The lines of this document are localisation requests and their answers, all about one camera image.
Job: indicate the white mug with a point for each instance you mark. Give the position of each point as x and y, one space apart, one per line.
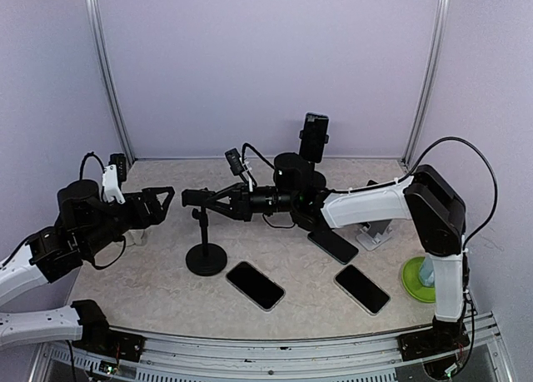
136 238

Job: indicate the green plate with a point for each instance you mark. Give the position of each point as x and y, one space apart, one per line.
411 283

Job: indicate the black round-base phone stand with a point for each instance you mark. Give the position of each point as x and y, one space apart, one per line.
311 150

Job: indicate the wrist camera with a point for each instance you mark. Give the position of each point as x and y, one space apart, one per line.
114 174
237 167

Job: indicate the silver folding phone stand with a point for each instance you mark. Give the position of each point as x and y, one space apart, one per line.
373 234

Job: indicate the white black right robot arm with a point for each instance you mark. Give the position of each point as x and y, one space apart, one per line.
421 196

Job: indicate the right aluminium frame post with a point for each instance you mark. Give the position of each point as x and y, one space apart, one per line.
438 33

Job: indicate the teal-edged black phone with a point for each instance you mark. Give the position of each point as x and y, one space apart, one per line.
334 245

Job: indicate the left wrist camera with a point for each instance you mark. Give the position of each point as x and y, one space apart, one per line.
114 174

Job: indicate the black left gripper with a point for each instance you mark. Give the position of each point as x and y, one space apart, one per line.
142 220

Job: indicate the aluminium front rail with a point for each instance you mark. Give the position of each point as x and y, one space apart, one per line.
375 357

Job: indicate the left aluminium frame post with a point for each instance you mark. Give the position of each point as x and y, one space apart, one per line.
95 21

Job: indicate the white-edged black phone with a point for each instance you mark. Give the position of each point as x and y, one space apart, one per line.
364 291

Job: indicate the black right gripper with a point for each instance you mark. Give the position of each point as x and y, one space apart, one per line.
238 202

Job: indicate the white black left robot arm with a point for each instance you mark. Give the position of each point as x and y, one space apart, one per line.
86 224

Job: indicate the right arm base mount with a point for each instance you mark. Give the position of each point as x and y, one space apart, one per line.
425 343

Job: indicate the light blue cup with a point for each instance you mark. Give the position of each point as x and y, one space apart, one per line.
426 274

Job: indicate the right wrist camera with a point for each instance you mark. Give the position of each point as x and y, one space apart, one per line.
237 167

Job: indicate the aluminium frame post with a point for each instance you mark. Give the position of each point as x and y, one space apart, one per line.
438 33
95 21

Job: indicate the blue-edged black phone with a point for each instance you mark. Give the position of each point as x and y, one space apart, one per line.
316 123

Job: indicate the clear-case black phone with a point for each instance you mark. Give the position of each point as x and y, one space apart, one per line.
255 285

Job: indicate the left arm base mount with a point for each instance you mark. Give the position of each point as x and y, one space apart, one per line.
112 343

